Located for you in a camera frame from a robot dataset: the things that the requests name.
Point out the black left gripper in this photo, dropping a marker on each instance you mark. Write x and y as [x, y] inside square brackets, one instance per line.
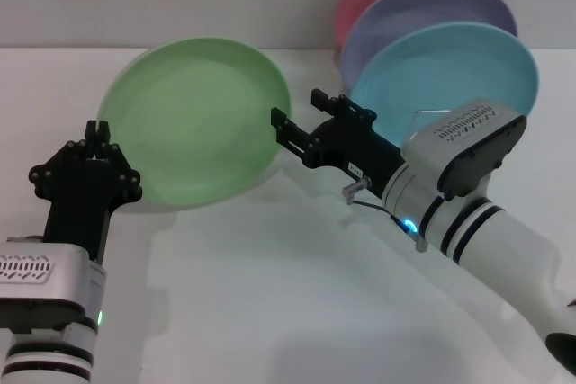
[81, 204]

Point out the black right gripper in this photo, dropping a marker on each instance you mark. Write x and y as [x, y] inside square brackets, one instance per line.
[355, 145]

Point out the green plastic plate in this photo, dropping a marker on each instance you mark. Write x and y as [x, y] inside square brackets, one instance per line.
[193, 123]

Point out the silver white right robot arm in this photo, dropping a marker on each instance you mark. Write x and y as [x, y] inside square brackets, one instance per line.
[495, 240]

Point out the pink plastic plate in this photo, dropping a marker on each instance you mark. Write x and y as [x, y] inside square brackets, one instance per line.
[360, 2]

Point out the purple plastic plate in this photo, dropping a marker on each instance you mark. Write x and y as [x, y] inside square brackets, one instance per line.
[405, 11]

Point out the light blue plastic plate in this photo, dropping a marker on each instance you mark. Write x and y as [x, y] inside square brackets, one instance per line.
[450, 69]

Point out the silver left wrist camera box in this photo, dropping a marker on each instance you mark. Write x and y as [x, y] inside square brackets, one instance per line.
[36, 285]

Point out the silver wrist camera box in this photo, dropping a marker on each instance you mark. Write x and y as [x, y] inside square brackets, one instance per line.
[36, 285]
[468, 141]

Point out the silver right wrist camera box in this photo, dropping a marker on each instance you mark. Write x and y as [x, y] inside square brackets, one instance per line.
[468, 141]

